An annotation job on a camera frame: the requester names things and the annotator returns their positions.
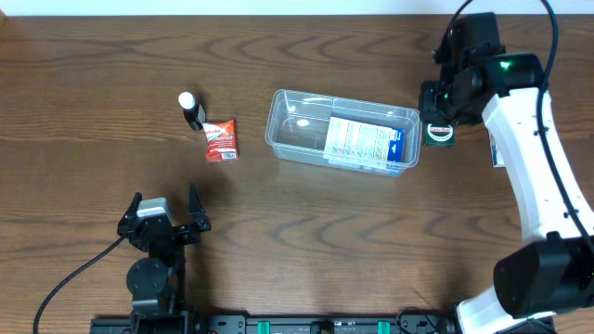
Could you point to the black mounting rail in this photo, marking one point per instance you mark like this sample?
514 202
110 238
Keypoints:
239 324

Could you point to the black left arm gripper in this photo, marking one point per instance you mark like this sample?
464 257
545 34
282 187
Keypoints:
189 237

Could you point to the green Zam-Buk tin box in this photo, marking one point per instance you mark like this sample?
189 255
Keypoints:
438 135

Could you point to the clear plastic container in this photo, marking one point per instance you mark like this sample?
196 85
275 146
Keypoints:
298 123

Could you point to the white blue Panadol box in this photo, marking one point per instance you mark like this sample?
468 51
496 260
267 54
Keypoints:
496 157

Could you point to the grey wrist camera, left arm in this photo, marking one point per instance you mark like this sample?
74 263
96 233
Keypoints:
154 207

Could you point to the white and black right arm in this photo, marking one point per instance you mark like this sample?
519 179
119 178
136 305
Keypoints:
552 273

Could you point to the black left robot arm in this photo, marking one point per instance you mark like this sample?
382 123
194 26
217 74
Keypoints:
157 282

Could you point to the dark bottle with white cap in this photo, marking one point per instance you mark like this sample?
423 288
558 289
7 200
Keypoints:
193 111

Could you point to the white blue medicine box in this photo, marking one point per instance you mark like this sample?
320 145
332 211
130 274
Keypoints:
364 147

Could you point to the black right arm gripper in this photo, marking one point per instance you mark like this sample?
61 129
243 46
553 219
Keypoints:
430 107

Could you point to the red Panadol ActiFast box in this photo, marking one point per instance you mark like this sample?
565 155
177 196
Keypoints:
221 141

